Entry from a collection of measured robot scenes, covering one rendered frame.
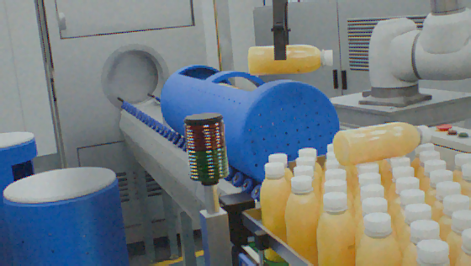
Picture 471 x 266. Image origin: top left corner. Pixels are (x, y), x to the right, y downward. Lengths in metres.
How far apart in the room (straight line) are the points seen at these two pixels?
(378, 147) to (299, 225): 0.22
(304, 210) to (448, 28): 0.93
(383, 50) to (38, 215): 1.16
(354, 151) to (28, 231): 0.79
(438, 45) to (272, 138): 0.64
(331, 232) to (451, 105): 1.13
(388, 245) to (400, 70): 1.12
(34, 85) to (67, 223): 4.97
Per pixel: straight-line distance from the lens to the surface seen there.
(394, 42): 1.95
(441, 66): 1.89
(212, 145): 0.92
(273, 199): 1.21
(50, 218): 1.45
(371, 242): 0.90
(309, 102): 1.52
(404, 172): 1.13
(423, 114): 1.97
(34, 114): 6.40
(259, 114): 1.48
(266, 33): 4.48
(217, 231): 0.97
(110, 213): 1.51
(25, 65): 6.35
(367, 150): 1.17
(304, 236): 1.11
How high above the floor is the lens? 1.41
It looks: 12 degrees down
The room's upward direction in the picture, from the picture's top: 5 degrees counter-clockwise
